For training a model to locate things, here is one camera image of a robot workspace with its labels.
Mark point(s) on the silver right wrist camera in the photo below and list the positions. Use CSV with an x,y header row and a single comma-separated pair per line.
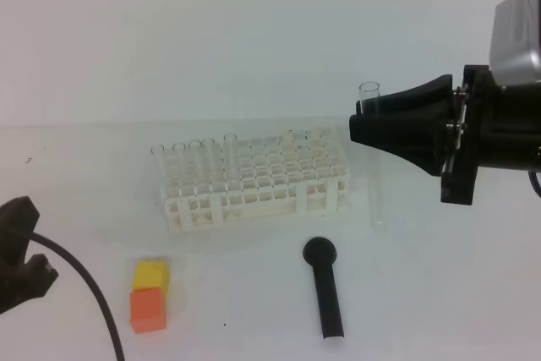
x,y
514,53

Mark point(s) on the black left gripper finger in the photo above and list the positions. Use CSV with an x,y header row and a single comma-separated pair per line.
x,y
19,217
25,281

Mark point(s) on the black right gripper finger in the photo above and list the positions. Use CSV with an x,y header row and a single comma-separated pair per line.
x,y
430,102
423,142

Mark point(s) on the black round-headed scoop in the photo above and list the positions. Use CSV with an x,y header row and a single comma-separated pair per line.
x,y
320,253

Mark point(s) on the orange foam cube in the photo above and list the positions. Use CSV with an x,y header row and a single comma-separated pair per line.
x,y
147,310

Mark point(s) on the white plastic test tube rack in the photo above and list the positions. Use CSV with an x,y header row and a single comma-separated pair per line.
x,y
292,174

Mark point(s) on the yellow foam cube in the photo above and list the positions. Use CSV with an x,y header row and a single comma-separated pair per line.
x,y
149,274

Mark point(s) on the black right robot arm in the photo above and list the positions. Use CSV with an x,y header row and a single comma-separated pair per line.
x,y
450,132

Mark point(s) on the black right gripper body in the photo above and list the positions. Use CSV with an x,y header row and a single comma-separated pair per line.
x,y
497,127

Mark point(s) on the clear glass test tube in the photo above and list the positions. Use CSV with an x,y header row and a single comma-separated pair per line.
x,y
369,97

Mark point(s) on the clear tube in rack far-left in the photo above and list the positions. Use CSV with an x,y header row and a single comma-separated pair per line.
x,y
158,152

